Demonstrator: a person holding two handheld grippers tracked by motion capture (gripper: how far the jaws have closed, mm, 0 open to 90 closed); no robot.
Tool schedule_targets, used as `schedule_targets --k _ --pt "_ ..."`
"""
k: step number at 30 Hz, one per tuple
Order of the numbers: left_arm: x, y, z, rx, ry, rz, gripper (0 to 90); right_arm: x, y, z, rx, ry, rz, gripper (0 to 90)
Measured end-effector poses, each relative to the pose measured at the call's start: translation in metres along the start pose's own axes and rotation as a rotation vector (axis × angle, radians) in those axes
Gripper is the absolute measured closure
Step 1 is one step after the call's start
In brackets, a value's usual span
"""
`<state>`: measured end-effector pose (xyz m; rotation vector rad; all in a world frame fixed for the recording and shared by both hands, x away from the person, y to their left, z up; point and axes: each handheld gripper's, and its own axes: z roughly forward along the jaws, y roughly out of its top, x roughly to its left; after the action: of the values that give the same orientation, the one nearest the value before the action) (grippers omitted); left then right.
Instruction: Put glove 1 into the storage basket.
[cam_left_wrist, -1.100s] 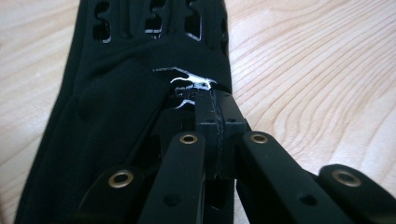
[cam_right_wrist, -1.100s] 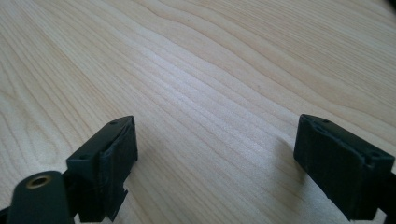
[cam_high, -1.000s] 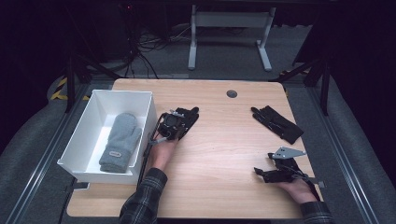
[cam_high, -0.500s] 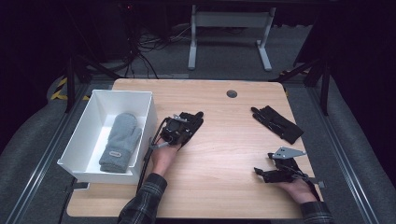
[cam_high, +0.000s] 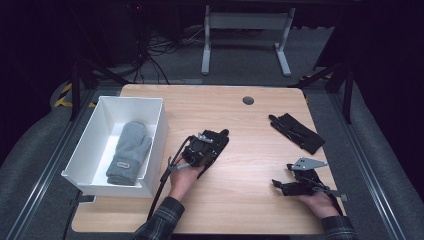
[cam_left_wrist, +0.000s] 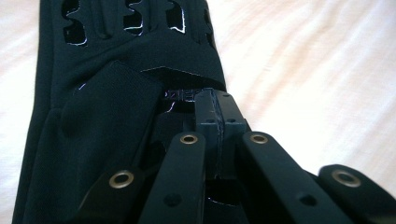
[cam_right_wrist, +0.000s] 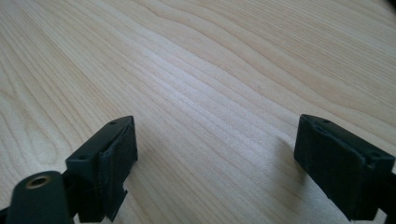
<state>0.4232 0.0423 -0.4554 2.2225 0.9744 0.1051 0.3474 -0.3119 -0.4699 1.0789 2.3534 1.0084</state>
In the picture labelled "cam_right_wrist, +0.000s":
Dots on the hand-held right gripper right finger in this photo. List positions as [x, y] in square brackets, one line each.
[342, 168]

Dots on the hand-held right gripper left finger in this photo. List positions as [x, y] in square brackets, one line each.
[102, 168]

